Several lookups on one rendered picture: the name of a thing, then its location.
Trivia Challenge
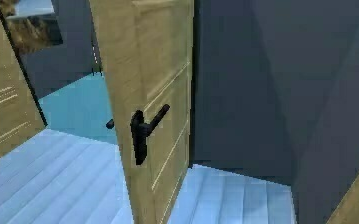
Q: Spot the light wooden room door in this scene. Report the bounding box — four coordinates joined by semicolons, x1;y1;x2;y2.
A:
325;155;359;224
0;0;49;167
88;0;195;224

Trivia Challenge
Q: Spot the framed landscape wall picture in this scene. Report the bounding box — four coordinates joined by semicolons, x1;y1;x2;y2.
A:
0;0;64;56

